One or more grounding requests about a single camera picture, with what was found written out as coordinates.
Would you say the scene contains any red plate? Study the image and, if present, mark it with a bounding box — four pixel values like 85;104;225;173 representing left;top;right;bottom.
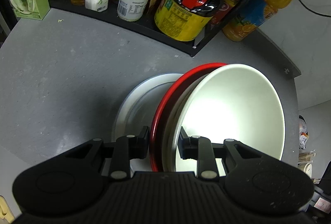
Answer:
149;62;228;173

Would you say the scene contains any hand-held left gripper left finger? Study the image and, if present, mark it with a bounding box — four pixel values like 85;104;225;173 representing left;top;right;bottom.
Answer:
65;126;150;180

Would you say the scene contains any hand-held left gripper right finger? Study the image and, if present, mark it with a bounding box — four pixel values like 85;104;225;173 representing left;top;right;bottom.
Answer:
177;126;280;179

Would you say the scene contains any beige object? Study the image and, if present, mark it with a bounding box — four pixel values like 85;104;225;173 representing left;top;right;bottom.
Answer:
0;195;14;224

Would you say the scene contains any large white bowl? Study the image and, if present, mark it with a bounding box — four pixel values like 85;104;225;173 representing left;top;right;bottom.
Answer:
174;63;286;172

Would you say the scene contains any cream bowl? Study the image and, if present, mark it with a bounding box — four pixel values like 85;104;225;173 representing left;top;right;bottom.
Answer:
161;88;198;173

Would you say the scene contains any orange juice bottle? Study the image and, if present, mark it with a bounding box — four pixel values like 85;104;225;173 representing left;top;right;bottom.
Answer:
222;0;302;42

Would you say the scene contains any white plate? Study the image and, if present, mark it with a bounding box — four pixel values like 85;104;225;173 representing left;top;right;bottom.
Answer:
112;73;185;149

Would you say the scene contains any black condiment rack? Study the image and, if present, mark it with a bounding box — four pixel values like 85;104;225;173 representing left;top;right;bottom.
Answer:
43;0;276;57

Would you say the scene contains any black cable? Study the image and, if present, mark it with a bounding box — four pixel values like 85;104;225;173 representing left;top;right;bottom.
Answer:
293;0;331;18

